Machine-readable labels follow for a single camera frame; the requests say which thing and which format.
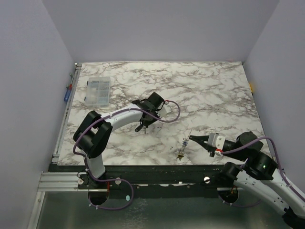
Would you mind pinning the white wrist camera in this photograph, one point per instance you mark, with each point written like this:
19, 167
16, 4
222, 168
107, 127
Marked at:
164, 110
215, 144

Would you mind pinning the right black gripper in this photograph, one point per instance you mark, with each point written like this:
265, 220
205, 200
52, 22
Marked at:
208, 146

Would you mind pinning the black table edge rail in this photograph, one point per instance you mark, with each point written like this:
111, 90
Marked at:
125, 182

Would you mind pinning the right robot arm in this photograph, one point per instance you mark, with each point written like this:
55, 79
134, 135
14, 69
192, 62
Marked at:
260, 175

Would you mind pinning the clear plastic organizer box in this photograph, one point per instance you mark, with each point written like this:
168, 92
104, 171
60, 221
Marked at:
98, 91

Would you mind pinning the aluminium side rail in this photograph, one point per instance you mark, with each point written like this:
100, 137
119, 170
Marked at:
74, 80

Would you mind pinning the blue clamp on wall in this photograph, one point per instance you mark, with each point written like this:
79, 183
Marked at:
68, 92

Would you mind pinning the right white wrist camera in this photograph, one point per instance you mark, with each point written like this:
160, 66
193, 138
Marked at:
215, 144

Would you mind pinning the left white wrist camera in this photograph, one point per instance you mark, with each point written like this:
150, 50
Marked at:
164, 110

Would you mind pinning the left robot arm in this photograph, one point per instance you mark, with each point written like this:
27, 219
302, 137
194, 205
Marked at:
95, 130

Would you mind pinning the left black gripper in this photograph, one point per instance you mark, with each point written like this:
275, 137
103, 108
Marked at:
146, 124

